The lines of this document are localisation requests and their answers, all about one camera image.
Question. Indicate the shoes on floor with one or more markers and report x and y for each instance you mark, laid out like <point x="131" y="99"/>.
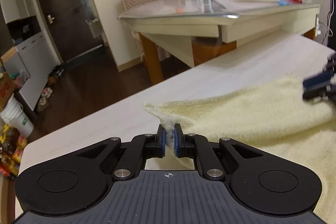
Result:
<point x="52" y="79"/>

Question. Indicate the cream dining table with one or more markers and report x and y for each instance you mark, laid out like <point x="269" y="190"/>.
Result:
<point x="196" y="31"/>

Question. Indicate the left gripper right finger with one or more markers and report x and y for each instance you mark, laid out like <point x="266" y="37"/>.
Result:
<point x="198" y="148"/>

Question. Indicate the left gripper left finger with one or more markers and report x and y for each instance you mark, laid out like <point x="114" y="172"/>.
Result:
<point x="132" y="156"/>

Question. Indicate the cream yellow terry towel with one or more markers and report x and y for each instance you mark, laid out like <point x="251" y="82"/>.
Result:
<point x="272" y="117"/>

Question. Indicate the cardboard box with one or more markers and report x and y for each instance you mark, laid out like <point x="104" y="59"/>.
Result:
<point x="7" y="88"/>

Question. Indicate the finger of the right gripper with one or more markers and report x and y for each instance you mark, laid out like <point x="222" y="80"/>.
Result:
<point x="318" y="80"/>
<point x="321" y="92"/>

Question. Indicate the cooking oil bottles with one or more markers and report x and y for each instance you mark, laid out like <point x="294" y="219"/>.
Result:
<point x="12" y="146"/>

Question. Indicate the white plastic bucket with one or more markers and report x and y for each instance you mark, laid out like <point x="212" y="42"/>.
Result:
<point x="13" y="115"/>

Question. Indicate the dark wooden door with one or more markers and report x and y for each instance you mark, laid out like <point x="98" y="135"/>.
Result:
<point x="69" y="23"/>

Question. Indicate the grey storage cabinet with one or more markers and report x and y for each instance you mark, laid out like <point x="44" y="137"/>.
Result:
<point x="31" y="45"/>

